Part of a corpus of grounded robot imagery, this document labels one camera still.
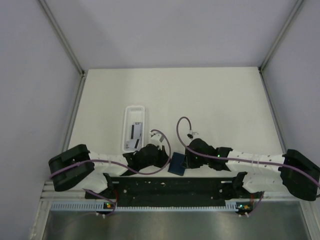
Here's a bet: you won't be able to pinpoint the blue card holder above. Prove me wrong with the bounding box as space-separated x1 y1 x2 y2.
168 152 186 176

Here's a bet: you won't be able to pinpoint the white plastic basket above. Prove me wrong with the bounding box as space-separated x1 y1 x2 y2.
121 105 146 153

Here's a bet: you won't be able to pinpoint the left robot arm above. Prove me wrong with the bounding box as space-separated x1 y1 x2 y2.
48 144 170 199

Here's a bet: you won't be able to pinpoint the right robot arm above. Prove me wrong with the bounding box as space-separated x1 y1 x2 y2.
183 138 320 202

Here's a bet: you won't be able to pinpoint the lower cards in basket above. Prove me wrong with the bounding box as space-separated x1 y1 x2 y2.
125 138 140 151

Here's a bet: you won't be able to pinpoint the cards in basket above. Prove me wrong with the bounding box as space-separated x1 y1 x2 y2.
125 138 140 151
130 122 143 139

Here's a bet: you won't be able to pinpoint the upper cards in basket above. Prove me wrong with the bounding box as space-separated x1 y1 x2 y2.
130 122 143 139

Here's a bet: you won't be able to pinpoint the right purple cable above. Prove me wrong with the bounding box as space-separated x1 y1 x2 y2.
176 116 320 217

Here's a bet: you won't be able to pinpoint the purple cable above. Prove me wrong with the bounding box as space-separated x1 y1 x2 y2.
176 116 320 217
48 128 172 218

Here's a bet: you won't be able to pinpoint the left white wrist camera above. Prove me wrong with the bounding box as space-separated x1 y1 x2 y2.
149 131 165 150

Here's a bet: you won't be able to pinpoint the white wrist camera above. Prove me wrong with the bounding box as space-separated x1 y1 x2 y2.
187 129 199 139
149 131 165 150

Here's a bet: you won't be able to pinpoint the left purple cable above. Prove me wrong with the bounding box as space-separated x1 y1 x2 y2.
48 128 172 218

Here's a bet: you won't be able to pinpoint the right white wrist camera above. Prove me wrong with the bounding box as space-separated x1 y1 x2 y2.
187 129 199 139

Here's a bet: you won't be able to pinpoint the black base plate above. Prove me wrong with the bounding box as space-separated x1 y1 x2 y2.
99 177 262 207

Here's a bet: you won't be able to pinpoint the grey slotted cable duct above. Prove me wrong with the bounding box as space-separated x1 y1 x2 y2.
50 201 252 213

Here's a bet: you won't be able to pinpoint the left aluminium frame post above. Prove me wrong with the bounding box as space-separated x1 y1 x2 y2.
36 0 85 76

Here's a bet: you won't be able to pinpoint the aluminium frame post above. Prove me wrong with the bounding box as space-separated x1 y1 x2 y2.
258 0 306 74
36 0 85 76

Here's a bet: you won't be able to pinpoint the right aluminium frame post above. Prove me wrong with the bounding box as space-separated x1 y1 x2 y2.
258 0 306 74

